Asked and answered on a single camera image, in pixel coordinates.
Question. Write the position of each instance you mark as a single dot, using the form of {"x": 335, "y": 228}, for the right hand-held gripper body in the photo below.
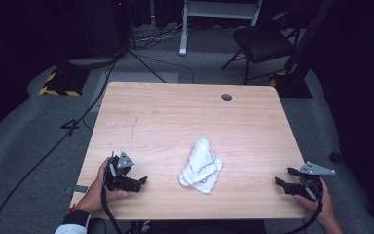
{"x": 310, "y": 187}

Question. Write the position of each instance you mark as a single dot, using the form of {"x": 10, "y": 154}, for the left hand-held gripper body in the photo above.
{"x": 120, "y": 180}

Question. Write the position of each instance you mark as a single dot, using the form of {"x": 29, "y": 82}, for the white cloth with red stitching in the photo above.
{"x": 201, "y": 167}

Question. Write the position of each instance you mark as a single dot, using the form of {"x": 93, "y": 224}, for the person's right hand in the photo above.
{"x": 324, "y": 208}

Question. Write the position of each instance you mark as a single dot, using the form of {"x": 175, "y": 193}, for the person's left hand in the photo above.
{"x": 95, "y": 193}

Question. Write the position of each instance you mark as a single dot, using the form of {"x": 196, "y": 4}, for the small black round object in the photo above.
{"x": 335, "y": 156}

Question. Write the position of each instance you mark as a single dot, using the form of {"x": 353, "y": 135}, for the grey tape piece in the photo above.
{"x": 78, "y": 189}

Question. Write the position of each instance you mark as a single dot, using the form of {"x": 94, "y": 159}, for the black stand with striped base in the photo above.
{"x": 65, "y": 81}
{"x": 292, "y": 86}

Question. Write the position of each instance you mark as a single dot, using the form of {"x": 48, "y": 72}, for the black folding chair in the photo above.
{"x": 263, "y": 45}

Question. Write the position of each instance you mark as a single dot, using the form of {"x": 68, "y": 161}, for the grey metal base plate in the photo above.
{"x": 87, "y": 61}

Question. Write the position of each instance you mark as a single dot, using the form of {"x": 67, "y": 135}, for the white metal desk frame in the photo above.
{"x": 183, "y": 39}

